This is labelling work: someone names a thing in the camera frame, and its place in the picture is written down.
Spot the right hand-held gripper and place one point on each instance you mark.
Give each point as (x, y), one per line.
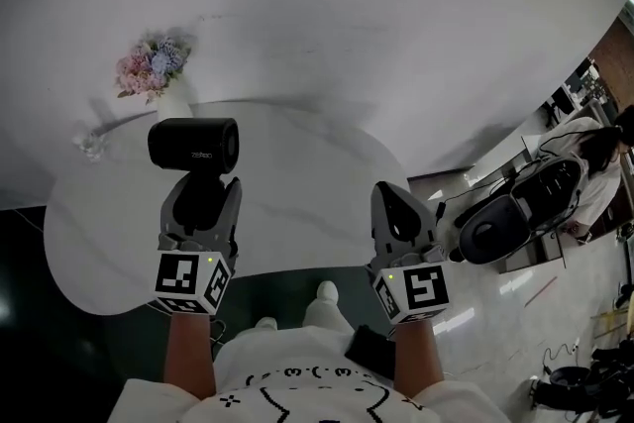
(421, 292)

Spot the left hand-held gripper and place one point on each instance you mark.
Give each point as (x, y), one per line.
(183, 277)

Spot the black hair dryer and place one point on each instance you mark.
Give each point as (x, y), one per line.
(193, 146)

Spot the white oval table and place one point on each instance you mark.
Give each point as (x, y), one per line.
(297, 213)

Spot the person's left forearm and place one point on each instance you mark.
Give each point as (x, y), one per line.
(190, 356)

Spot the person's right forearm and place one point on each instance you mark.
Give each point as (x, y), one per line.
(418, 356)

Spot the person's white shoe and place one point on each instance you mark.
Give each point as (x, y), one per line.
(327, 291)
(266, 324)

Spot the person's white trousers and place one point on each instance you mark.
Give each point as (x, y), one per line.
(324, 314)

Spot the white ceramic vase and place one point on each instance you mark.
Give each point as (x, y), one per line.
(174, 104)

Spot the black waist pouch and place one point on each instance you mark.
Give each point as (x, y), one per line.
(369, 344)

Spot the clear glass ornament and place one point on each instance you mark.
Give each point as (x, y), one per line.
(91, 146)

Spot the thin red stick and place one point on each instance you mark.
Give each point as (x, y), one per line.
(541, 292)

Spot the pink and blue flower bouquet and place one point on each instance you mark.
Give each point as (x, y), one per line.
(148, 64)

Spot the person's white printed shirt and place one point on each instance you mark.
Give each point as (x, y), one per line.
(297, 376)

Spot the black office chair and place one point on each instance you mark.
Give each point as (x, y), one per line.
(564, 376)

